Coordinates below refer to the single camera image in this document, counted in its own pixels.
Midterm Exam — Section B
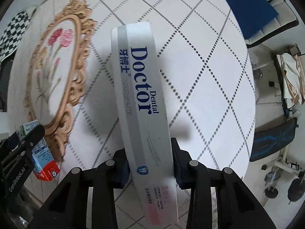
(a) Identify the white Doctor toothpaste box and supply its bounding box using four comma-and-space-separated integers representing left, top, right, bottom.
111, 21, 178, 226

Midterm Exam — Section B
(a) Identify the beige cloth bag pile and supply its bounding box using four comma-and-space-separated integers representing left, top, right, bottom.
273, 44, 304, 109

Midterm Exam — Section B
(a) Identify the black blue weight bench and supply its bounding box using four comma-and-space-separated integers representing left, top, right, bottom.
250, 118, 298, 162

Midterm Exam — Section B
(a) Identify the floral patterned tablecloth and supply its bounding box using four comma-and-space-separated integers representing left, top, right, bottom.
8, 0, 255, 228

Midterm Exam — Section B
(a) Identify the blue red small box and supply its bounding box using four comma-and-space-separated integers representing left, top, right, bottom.
19, 119, 60, 181

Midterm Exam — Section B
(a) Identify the black white checkered cloth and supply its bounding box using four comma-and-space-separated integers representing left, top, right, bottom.
1, 11, 31, 63

